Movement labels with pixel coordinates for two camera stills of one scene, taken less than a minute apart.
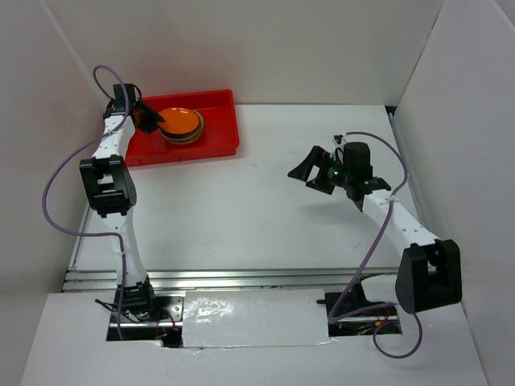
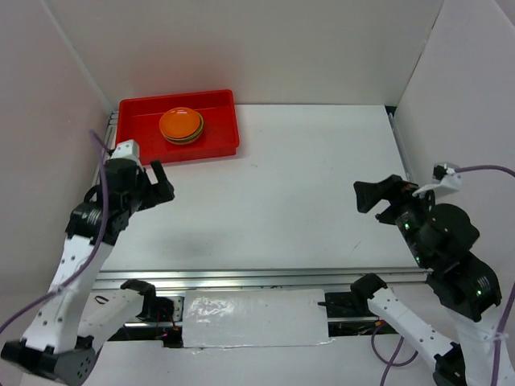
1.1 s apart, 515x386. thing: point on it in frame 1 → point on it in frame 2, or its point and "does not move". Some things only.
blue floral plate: [181, 141] does not move
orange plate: [179, 120] does not move
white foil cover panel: [253, 318] does not move
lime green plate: [200, 126] does not move
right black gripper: [320, 158] → [366, 192]
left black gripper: [154, 118] → [163, 188]
